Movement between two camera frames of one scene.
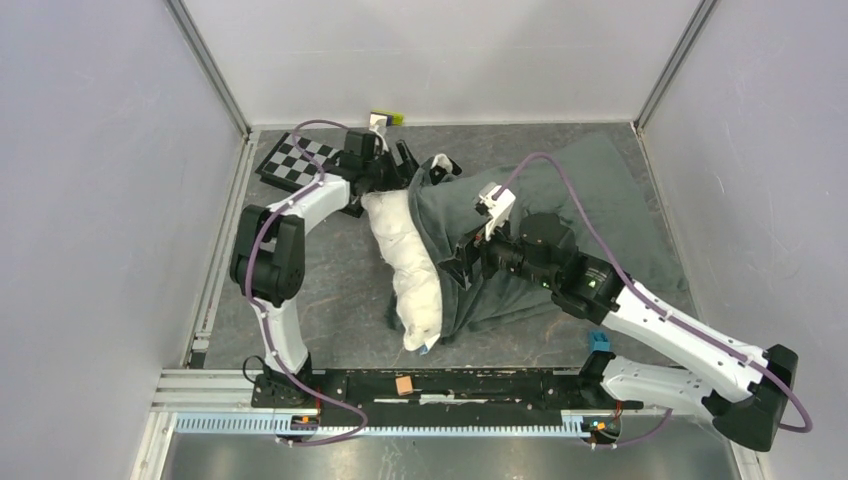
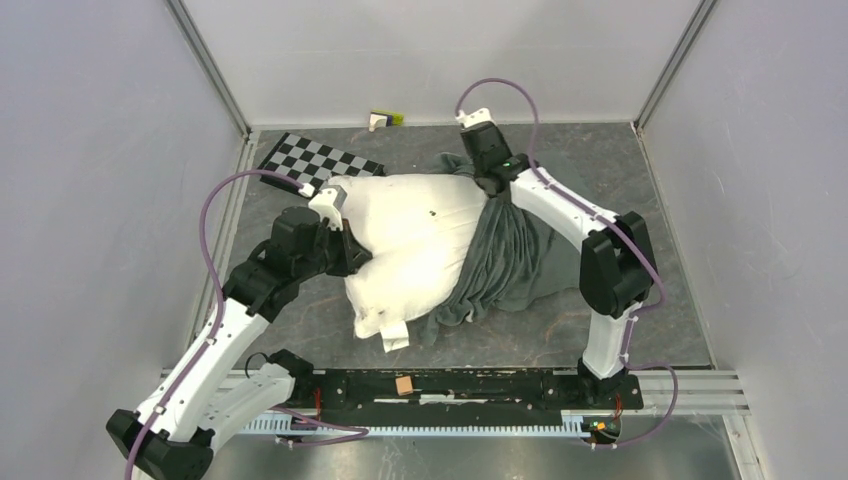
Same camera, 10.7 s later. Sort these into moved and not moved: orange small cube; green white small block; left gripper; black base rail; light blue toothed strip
Moved: left gripper
Not moved: orange small cube; light blue toothed strip; black base rail; green white small block
